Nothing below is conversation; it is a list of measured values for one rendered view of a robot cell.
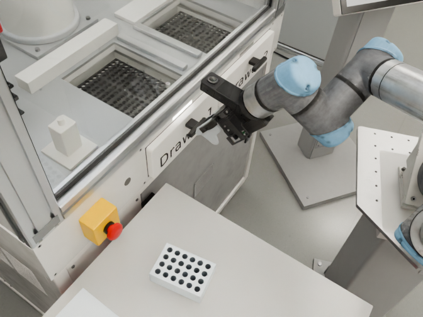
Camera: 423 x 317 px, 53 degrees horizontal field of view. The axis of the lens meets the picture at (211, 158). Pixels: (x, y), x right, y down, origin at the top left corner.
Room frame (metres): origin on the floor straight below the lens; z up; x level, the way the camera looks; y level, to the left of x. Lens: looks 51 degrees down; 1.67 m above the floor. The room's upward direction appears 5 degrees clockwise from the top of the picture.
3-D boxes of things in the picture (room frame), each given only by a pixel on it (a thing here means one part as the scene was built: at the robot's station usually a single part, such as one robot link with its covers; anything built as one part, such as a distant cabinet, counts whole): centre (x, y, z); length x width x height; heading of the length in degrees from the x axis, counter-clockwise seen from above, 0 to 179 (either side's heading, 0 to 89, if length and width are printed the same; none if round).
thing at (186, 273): (0.39, 0.04, 0.78); 0.12 x 0.08 x 0.04; 70
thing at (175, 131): (0.74, 0.07, 0.87); 0.29 x 0.02 x 0.11; 150
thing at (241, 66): (1.02, -0.08, 0.87); 0.29 x 0.02 x 0.11; 150
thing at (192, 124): (0.73, 0.05, 0.91); 0.07 x 0.04 x 0.01; 150
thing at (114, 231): (0.43, 0.20, 0.88); 0.04 x 0.03 x 0.04; 150
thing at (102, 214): (0.45, 0.22, 0.88); 0.07 x 0.05 x 0.07; 150
